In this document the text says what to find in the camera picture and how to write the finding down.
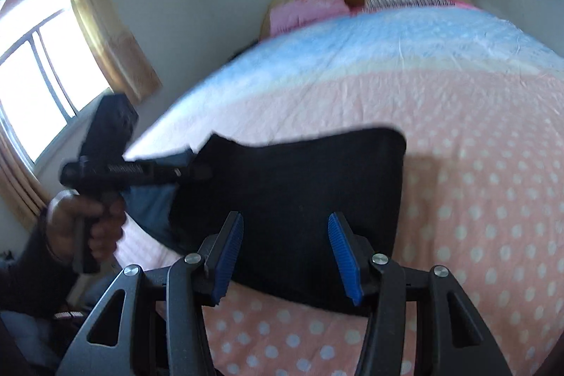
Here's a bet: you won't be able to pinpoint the left side window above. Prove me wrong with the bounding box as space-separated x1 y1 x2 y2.
0 0 111 165

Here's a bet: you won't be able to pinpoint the polka dot bed sheet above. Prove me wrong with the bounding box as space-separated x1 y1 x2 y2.
116 8 563 375

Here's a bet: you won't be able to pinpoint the yellow left window curtain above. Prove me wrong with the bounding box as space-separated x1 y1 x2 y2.
70 0 161 105

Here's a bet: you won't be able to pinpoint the pink pillow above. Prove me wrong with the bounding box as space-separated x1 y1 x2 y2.
269 0 351 36

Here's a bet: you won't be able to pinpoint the person left hand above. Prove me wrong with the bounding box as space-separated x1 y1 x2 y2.
45 191 126 264

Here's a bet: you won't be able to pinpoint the black pants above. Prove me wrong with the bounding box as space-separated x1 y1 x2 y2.
139 128 406 316

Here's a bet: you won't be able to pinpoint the yellow window curtain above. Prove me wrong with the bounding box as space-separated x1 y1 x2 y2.
70 0 161 105
0 125 51 232

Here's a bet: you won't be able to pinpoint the yellow lower window curtain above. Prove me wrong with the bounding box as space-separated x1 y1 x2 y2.
0 125 51 232

